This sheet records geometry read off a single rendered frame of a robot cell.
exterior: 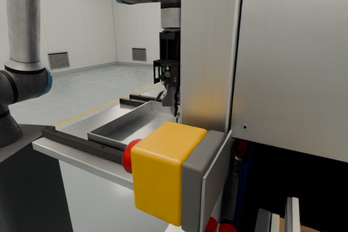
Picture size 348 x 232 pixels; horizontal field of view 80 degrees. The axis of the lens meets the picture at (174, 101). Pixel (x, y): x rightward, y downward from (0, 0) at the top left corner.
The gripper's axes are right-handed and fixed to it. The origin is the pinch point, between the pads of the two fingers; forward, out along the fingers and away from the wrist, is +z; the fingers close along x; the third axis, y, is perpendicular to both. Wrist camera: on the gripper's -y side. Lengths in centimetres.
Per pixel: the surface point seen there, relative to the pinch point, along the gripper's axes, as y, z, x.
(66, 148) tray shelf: 20.5, 5.3, -18.7
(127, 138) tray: 10.8, 5.0, -9.4
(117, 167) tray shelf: 20.4, 5.3, -3.9
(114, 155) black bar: 19.5, 3.4, -5.3
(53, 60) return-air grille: -295, 55, -508
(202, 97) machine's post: 23.9, -12.7, 14.0
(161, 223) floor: -38, 93, -30
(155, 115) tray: -4.7, 5.0, -10.9
